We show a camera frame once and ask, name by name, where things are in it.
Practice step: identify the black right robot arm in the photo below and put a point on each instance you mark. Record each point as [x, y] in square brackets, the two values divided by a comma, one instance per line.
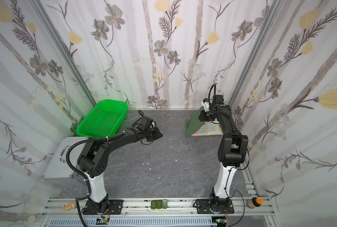
[231, 152]

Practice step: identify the orange capped bottle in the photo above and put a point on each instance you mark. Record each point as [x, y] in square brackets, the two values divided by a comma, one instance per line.
[255, 202]

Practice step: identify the small wooden block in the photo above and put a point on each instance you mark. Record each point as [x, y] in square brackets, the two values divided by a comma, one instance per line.
[69, 206]

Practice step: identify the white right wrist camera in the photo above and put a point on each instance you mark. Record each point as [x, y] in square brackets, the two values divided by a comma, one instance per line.
[205, 105]

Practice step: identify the aluminium mounting rail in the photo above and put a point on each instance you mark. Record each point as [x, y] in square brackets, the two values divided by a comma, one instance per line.
[183, 207]

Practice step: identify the green plastic basket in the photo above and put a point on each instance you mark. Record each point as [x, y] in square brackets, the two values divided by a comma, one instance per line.
[103, 120]

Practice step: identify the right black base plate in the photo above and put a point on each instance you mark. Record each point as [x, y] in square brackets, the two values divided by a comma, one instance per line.
[221, 206]

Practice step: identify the silver metal case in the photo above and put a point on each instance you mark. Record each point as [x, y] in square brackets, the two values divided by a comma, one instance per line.
[58, 171]

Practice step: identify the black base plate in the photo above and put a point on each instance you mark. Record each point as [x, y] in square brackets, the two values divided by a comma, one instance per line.
[113, 207]
[221, 206]

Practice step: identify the dark green skirt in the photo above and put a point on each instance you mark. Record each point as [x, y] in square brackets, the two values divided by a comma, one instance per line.
[194, 123]

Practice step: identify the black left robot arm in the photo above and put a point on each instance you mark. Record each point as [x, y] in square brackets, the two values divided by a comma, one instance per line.
[93, 160]

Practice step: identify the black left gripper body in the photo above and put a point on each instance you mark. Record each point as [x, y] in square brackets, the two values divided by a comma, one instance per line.
[156, 134]

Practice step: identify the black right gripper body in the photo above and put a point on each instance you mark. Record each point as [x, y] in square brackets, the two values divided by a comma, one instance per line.
[204, 115]

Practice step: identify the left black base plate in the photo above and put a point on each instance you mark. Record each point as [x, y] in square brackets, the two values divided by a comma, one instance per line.
[113, 207]

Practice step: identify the white slotted cable duct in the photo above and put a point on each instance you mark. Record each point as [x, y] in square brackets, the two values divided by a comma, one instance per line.
[151, 222]

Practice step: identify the green terminal block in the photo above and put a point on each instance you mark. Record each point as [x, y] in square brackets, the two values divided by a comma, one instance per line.
[159, 204]

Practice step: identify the floral pastel skirt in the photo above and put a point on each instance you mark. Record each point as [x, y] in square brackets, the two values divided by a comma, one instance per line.
[208, 129]

